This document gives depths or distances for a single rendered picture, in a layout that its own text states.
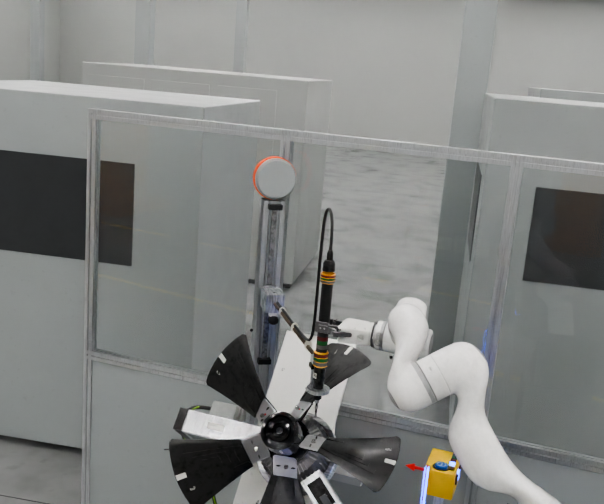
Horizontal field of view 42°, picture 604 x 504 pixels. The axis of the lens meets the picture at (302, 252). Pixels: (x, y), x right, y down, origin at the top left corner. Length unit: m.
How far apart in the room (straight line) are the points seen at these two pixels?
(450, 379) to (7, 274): 3.31
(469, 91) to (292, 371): 3.92
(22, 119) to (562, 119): 2.93
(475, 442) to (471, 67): 4.77
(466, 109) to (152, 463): 3.83
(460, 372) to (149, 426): 2.05
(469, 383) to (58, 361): 3.24
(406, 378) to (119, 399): 2.05
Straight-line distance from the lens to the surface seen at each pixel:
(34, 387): 4.84
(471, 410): 1.80
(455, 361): 1.80
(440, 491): 2.68
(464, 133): 6.34
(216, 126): 3.13
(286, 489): 2.45
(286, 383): 2.79
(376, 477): 2.37
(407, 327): 1.85
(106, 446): 3.77
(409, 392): 1.79
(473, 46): 6.34
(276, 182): 2.90
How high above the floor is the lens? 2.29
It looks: 13 degrees down
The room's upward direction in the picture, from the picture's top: 5 degrees clockwise
